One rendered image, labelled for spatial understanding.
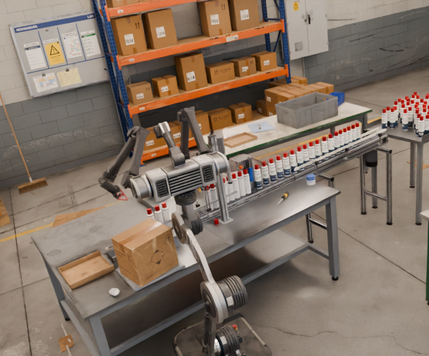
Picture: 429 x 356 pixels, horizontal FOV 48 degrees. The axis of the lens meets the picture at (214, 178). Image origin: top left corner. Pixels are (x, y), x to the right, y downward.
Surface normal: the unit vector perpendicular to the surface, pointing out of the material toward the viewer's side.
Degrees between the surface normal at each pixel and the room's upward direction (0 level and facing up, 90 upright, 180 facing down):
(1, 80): 90
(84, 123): 90
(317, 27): 90
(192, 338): 0
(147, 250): 90
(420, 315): 0
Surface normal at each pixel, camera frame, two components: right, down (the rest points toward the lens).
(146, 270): 0.67, 0.21
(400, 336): -0.15, -0.91
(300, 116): 0.47, 0.29
